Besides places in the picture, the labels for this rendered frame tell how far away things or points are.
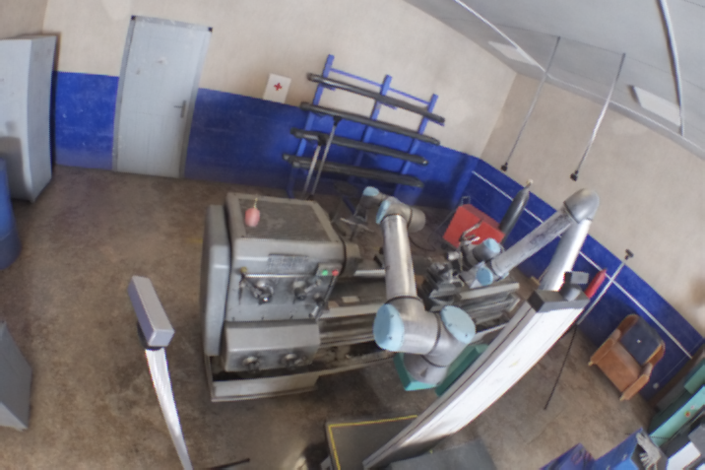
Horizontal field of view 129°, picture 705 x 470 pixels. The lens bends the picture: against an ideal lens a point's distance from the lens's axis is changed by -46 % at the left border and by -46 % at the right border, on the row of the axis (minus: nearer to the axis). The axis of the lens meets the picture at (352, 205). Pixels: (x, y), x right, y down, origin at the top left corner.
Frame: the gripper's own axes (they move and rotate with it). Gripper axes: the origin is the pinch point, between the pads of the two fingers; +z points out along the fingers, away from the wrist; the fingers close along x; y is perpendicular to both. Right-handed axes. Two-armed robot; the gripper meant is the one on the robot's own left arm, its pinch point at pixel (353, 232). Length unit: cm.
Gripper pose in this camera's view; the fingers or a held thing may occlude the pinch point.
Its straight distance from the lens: 183.4
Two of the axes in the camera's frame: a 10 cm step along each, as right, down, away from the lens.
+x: -9.2, -3.9, 0.4
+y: -3.3, 8.3, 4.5
